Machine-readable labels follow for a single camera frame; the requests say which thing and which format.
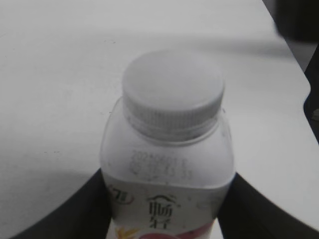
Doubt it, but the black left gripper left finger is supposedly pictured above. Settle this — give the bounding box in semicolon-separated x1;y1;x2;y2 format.
9;169;113;239

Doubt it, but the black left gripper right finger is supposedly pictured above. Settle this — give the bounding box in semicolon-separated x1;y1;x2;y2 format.
217;173;319;239

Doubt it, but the white yili changqing bottle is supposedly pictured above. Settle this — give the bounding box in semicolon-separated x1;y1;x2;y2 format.
100;100;235;239

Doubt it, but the white bottle cap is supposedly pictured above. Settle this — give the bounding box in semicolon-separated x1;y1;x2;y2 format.
122;51;224;130

